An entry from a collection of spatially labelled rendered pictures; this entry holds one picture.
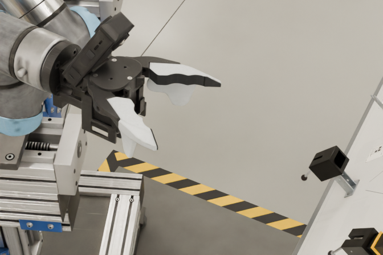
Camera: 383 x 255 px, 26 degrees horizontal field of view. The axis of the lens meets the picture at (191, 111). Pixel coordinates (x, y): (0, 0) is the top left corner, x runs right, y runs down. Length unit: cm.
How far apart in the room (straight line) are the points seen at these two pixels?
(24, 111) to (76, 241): 143
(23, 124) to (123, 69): 22
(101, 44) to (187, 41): 254
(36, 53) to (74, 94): 7
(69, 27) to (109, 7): 69
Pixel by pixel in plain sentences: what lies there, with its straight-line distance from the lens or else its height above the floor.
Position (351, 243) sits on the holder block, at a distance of 142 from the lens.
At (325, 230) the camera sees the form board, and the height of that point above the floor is 91.
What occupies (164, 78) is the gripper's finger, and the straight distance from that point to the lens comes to 103.
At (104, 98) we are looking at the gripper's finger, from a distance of 99.
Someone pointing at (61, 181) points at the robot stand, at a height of 107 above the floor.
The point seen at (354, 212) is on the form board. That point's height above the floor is 96.
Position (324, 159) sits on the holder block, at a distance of 172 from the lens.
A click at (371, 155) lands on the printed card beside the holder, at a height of 94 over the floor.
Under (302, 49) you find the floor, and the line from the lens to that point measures 351.
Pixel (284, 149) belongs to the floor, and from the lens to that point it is 309.
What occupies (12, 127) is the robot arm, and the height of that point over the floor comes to 143.
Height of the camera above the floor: 228
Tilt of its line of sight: 45 degrees down
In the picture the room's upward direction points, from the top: straight up
